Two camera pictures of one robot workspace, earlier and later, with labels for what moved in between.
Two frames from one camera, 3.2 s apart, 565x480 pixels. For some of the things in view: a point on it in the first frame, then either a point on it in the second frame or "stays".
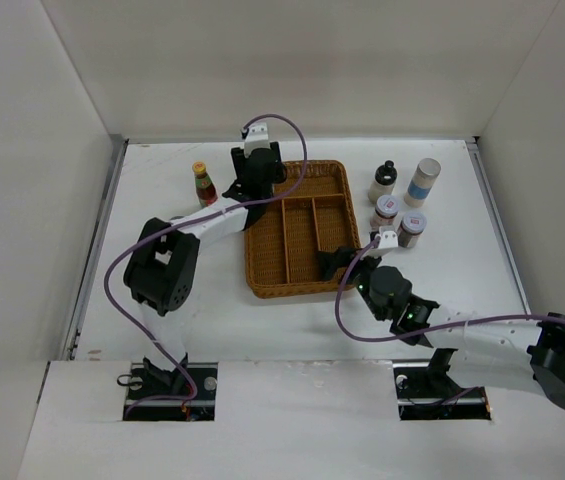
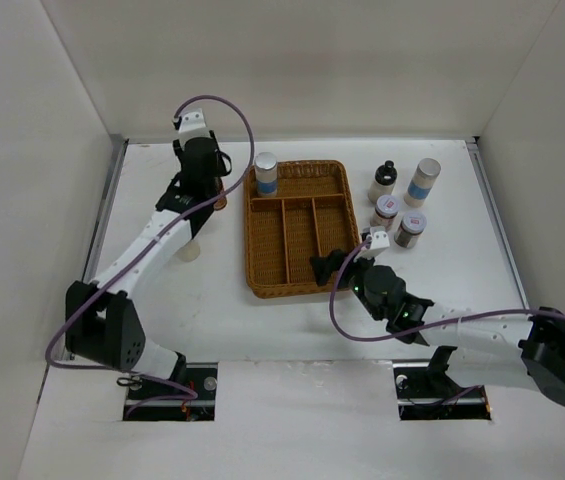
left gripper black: [241, 161] → [222, 170]
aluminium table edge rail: [111, 176] stays
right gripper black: [331, 261] stays
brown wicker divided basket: [282, 248] stays
